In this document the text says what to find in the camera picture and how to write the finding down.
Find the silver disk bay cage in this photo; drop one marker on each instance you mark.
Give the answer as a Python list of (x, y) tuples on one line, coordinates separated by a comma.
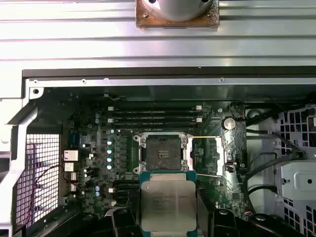
[(293, 177)]

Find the silver port block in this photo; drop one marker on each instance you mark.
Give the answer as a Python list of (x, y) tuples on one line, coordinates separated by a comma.
[(71, 155), (70, 177), (68, 166)]

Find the silver green CPU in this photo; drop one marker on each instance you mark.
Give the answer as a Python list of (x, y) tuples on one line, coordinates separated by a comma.
[(168, 202)]

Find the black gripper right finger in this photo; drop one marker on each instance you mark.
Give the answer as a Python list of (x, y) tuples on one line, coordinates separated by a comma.
[(222, 224)]

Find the silver coin battery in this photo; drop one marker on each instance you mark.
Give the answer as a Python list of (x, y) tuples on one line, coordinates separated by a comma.
[(229, 123)]

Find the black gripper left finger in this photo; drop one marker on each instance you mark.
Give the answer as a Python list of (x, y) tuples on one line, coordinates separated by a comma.
[(126, 222)]

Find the metal CPU socket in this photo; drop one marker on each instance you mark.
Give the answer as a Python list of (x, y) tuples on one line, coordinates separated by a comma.
[(161, 153)]

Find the black silver PC case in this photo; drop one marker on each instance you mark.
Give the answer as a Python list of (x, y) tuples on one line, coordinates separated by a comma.
[(148, 82)]

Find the square brown base plate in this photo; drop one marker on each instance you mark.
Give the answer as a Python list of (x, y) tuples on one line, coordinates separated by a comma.
[(142, 21)]

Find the RAM slot black clips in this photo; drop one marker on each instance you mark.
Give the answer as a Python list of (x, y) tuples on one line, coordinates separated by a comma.
[(153, 114), (153, 127), (126, 183), (124, 197)]

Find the green motherboard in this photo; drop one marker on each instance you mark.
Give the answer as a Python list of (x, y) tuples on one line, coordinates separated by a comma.
[(222, 192)]

